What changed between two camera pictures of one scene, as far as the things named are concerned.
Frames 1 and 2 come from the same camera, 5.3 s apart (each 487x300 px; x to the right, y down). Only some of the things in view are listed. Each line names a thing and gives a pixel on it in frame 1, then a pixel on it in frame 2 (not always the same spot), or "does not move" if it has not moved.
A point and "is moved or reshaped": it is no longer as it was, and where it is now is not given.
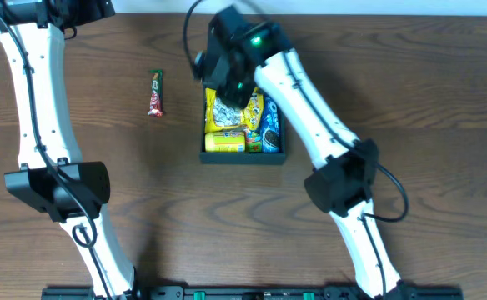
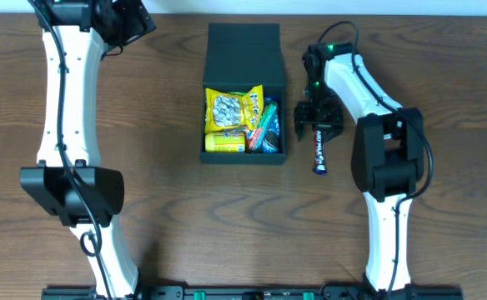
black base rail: (395, 292) does not move
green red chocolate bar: (156, 107) -> (258, 136)
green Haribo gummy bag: (253, 142) is moved or reshaped
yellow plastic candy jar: (225, 142) does not move
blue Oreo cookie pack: (272, 127) does not move
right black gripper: (235, 97) -> (318, 122)
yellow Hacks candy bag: (219, 115) does not move
